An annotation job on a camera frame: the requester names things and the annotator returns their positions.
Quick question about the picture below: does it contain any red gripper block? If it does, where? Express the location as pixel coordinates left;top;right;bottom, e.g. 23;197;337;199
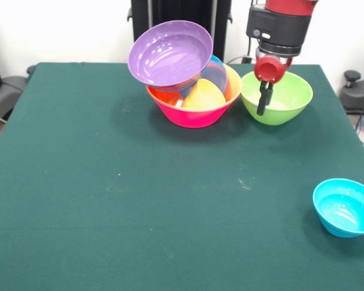
254;55;294;116

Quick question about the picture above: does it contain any green plastic bowl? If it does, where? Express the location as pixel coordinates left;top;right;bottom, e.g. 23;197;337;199
240;70;314;126

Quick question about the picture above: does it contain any translucent blue ribbed bowl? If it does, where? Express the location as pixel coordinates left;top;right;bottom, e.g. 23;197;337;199
181;55;228;99

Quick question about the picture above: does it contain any yellow-orange plastic cup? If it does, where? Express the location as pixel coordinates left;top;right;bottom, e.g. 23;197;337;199
181;78;227;110

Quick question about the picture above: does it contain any large pink plastic bowl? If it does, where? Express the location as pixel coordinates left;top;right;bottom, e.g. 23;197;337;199
145;82;243;129

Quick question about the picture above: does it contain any large blue plastic bowl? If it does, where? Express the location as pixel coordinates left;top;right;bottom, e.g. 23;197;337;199
150;74;206;92

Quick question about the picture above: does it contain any large orange plastic bowl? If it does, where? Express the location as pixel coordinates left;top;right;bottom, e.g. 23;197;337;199
147;64;242;112

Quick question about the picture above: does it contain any purple plastic bowl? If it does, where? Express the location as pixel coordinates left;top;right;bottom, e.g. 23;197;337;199
127;20;215;87

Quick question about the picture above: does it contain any black swivel chair base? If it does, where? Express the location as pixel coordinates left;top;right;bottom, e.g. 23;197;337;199
339;70;364;136

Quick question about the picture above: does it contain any small cyan plastic bowl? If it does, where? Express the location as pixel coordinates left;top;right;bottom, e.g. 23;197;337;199
312;178;364;238

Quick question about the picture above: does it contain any dark green tablecloth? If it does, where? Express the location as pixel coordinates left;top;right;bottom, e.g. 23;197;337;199
0;62;364;291

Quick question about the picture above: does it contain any black office chair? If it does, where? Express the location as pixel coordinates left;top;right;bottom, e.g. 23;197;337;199
0;65;37;124

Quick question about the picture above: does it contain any black hanging cable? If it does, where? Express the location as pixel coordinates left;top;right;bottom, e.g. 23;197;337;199
226;36;260;64

